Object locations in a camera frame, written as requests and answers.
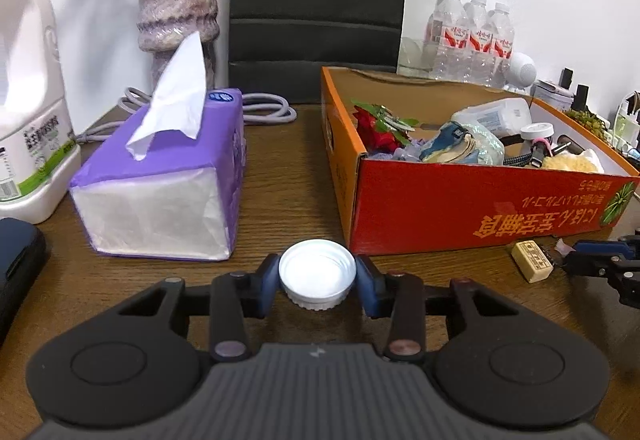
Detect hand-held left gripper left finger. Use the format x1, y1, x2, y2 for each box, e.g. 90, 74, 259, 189
115, 252, 281, 363

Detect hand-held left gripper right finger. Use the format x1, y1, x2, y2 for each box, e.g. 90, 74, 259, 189
354, 254, 526, 363

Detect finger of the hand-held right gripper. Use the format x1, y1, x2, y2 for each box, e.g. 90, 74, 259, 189
562, 254, 640, 309
570, 236, 640, 263

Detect white bottle cap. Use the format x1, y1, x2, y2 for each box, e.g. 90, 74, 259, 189
278, 240, 358, 311

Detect beige rectangular block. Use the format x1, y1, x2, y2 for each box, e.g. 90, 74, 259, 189
510, 241, 555, 283

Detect orange cardboard box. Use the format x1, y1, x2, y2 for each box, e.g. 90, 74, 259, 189
321, 66, 640, 257

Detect yellow sponge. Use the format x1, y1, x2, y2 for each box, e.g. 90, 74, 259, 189
541, 149, 606, 173

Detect small white jar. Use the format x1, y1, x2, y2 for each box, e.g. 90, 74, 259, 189
520, 122, 555, 143

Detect red artificial rose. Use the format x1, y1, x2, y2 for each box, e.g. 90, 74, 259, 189
351, 100, 421, 153

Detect grey tin box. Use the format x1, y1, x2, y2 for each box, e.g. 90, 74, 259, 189
531, 80, 575, 111

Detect purple tissue box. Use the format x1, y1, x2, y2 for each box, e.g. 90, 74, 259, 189
68, 30, 247, 262

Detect blue and white pouch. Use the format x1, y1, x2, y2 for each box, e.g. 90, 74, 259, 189
417, 121, 506, 165

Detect white plastic bottle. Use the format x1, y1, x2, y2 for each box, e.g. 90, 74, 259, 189
451, 98, 532, 133

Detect white round figurine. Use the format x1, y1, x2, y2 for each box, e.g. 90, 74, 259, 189
505, 52, 538, 95

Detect clear water bottle red label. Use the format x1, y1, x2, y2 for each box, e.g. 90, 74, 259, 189
425, 0, 471, 80
462, 0, 493, 83
487, 2, 516, 86

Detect dark blue case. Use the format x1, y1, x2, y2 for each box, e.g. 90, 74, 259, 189
0, 217, 47, 346

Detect white plastic jug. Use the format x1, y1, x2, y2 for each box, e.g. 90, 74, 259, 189
0, 0, 82, 225

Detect black braided cable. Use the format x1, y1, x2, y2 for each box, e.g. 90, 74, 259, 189
500, 135, 583, 169

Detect white charger with cables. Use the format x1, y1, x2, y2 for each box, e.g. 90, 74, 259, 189
612, 92, 640, 147

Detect lilac charging cable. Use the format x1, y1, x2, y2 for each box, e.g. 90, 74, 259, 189
75, 87, 297, 145

